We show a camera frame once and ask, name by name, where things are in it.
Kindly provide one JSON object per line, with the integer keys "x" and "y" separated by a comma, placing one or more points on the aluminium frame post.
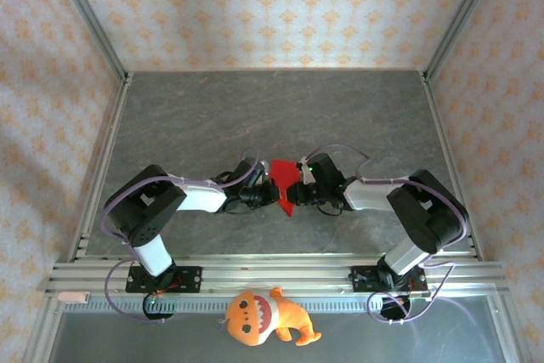
{"x": 91, "y": 18}
{"x": 461, "y": 14}

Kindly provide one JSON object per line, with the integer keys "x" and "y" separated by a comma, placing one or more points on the orange shark plush toy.
{"x": 255, "y": 320}

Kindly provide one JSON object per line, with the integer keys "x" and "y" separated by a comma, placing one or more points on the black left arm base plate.
{"x": 189, "y": 280}

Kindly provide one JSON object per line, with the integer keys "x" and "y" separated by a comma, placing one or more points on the pink tag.
{"x": 73, "y": 296}

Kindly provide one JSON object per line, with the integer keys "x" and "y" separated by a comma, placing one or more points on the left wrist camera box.
{"x": 263, "y": 169}

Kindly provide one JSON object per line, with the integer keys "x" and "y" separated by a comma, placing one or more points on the aluminium side rail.
{"x": 100, "y": 167}
{"x": 446, "y": 146}

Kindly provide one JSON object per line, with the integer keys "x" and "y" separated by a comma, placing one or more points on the aluminium cross rail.
{"x": 276, "y": 271}

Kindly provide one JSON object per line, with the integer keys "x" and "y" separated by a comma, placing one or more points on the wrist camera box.
{"x": 306, "y": 171}
{"x": 263, "y": 169}

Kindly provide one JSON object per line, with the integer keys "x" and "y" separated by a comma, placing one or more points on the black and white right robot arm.
{"x": 425, "y": 214}

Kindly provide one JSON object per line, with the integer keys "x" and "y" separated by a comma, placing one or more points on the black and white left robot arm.
{"x": 144, "y": 210}

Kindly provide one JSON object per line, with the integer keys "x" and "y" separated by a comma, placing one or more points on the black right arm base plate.
{"x": 363, "y": 280}

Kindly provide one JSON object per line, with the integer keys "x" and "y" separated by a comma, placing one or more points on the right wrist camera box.
{"x": 306, "y": 171}

